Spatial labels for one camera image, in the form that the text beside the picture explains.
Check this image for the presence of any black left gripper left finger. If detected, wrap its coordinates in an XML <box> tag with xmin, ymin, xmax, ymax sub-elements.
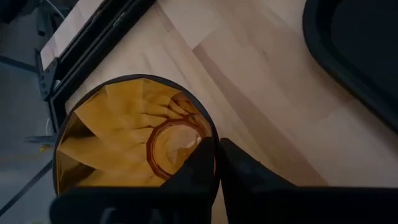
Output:
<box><xmin>160</xmin><ymin>137</ymin><xmax>219</xmax><ymax>189</ymax></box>

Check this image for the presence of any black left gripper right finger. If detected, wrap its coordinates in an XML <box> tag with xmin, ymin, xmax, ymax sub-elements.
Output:
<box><xmin>219</xmin><ymin>138</ymin><xmax>299</xmax><ymax>189</ymax></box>

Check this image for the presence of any amber faceted glass cup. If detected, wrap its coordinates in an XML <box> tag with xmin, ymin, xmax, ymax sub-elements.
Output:
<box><xmin>52</xmin><ymin>73</ymin><xmax>221</xmax><ymax>200</ymax></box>

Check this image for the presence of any black plastic tray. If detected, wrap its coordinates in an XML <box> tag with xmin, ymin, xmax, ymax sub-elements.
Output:
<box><xmin>302</xmin><ymin>0</ymin><xmax>398</xmax><ymax>134</ymax></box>

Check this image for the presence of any black aluminium table frame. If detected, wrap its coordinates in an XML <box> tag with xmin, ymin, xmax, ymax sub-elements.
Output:
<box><xmin>36</xmin><ymin>0</ymin><xmax>157</xmax><ymax>133</ymax></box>

